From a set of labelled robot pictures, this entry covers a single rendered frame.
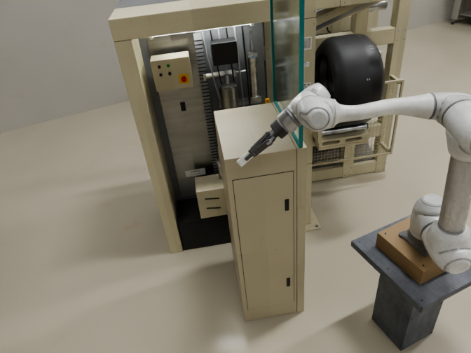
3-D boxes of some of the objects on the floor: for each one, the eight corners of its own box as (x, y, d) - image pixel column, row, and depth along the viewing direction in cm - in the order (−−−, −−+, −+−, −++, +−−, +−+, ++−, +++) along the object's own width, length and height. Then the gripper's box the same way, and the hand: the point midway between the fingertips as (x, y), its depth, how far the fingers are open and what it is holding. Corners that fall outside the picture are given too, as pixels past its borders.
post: (295, 227, 319) (294, -172, 176) (291, 217, 330) (287, -167, 187) (310, 225, 319) (322, -175, 176) (305, 214, 330) (313, -170, 187)
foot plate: (289, 234, 313) (289, 232, 312) (282, 213, 335) (282, 211, 333) (321, 228, 314) (321, 226, 313) (311, 208, 336) (311, 206, 335)
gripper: (291, 136, 145) (244, 176, 151) (287, 128, 157) (244, 165, 163) (278, 122, 143) (232, 162, 149) (275, 115, 155) (233, 153, 162)
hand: (244, 158), depth 155 cm, fingers closed
